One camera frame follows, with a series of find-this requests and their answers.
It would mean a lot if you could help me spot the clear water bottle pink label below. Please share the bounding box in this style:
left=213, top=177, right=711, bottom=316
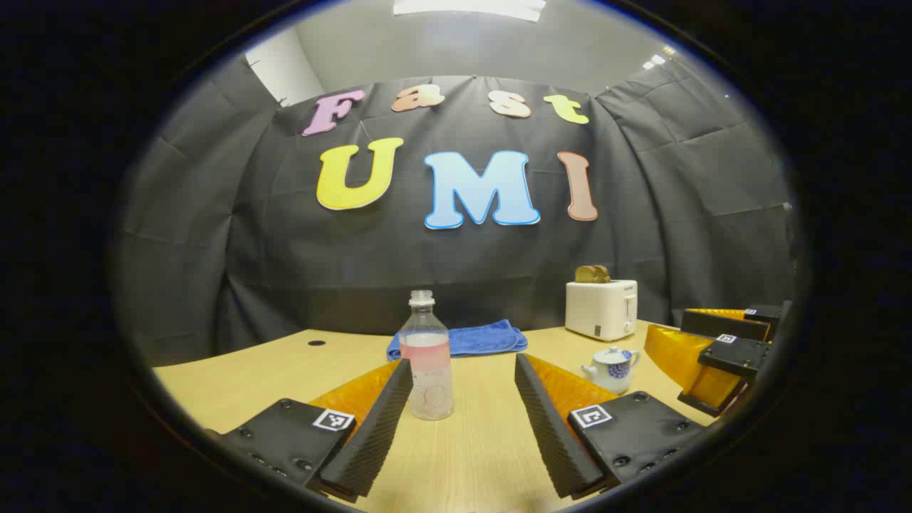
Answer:
left=398, top=290, right=455, bottom=421

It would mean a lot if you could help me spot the blue folded towel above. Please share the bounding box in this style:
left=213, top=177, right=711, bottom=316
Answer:
left=386, top=319, right=529, bottom=361

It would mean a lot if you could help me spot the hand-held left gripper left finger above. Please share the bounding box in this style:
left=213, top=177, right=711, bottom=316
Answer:
left=205, top=358, right=414, bottom=499

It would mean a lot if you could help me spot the white toaster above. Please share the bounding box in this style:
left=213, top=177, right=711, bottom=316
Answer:
left=565, top=279, right=639, bottom=342

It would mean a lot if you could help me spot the white blue-patterned teacup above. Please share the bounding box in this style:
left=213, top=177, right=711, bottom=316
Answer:
left=581, top=346, right=641, bottom=395

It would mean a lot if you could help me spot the ceiling light panel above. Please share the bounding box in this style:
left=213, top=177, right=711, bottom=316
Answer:
left=392, top=0, right=548, bottom=22

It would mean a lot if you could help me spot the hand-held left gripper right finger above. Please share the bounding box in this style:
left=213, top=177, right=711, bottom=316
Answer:
left=514, top=353, right=713, bottom=499

